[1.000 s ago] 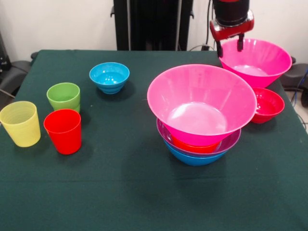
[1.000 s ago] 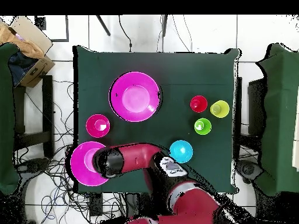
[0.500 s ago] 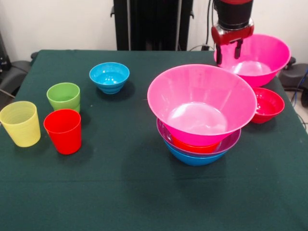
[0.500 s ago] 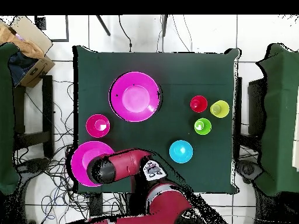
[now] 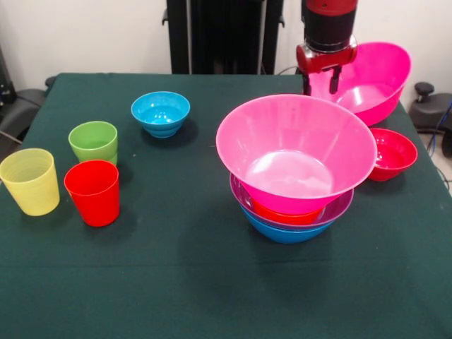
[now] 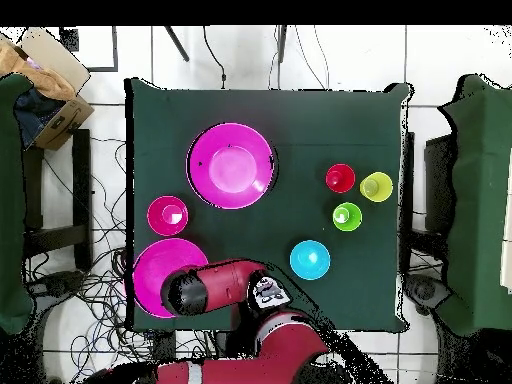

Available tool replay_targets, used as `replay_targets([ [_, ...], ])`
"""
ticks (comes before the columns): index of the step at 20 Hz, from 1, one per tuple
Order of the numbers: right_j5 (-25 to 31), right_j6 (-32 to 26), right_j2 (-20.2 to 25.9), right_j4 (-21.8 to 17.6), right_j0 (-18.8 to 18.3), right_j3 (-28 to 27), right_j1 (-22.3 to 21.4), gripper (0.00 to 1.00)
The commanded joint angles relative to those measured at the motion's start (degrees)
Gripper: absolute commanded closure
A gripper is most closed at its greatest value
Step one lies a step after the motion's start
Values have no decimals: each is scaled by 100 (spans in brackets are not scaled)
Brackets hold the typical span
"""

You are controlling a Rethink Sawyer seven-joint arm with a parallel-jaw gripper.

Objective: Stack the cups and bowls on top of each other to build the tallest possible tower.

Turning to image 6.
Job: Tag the large pink bowl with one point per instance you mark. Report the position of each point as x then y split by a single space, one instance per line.
232 168
160 260

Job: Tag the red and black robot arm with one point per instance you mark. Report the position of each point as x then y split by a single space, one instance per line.
228 284

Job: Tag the small blue bowl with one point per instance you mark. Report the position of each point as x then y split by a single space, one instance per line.
310 262

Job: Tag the red cup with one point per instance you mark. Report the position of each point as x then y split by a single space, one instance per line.
340 178

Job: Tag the green cup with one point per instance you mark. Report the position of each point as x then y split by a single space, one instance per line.
352 220

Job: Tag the crimson bowl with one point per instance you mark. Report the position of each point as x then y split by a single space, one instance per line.
158 218

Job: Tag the dark green tablecloth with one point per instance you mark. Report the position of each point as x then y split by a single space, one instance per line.
260 112

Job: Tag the yellow cup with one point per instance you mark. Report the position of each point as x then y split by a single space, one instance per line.
383 188

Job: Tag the black floor box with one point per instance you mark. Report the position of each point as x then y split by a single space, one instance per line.
164 346

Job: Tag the black tripod leg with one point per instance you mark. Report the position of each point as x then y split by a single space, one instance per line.
176 43
282 44

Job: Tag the black rounded floor base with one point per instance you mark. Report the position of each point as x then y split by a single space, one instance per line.
60 282

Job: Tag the cardboard box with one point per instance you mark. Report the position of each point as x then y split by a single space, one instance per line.
60 120

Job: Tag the green side table cloth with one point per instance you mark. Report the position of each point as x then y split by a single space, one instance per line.
480 200
12 200

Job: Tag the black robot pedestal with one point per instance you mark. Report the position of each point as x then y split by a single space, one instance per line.
236 344

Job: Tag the black stool frame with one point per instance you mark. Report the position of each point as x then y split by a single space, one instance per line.
82 180

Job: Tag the black square frame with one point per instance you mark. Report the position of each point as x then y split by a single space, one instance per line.
114 48

